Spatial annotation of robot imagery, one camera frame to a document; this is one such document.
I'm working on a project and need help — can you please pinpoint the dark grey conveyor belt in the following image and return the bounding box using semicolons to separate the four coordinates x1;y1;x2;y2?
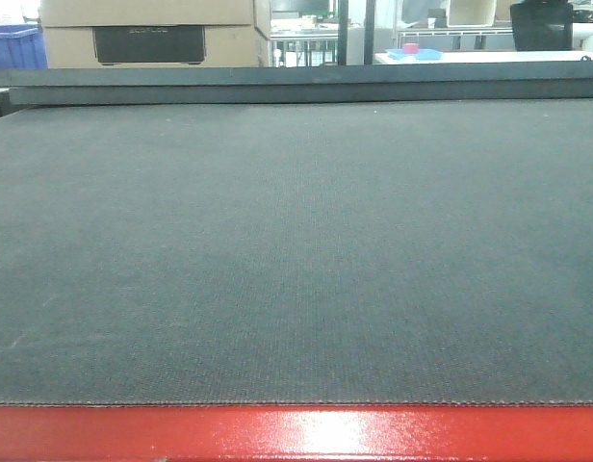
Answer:
0;99;593;405

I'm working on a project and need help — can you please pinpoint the white background table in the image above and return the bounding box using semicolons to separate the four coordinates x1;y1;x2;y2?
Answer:
374;50;593;65

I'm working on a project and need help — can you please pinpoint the pink tape roll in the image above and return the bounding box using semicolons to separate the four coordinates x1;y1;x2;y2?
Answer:
402;42;420;54

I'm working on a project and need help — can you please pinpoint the blue tray on white table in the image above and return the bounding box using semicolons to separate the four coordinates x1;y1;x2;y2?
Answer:
386;48;444;61

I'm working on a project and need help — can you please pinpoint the large cardboard box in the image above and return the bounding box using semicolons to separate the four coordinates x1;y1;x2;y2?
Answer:
39;0;271;68

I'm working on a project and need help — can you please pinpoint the black office chair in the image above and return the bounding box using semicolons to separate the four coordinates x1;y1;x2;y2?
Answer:
509;1;574;52

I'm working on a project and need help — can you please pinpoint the blue plastic crate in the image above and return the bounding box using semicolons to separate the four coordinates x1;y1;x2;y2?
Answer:
0;24;48;70

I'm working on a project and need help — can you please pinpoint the black vertical post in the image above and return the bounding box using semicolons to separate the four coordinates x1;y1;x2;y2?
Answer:
337;0;349;66

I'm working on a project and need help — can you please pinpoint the red conveyor frame edge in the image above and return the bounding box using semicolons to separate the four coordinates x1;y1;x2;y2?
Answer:
0;405;593;461

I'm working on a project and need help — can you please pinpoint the dark grey far side rail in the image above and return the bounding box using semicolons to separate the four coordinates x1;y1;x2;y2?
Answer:
0;59;593;106

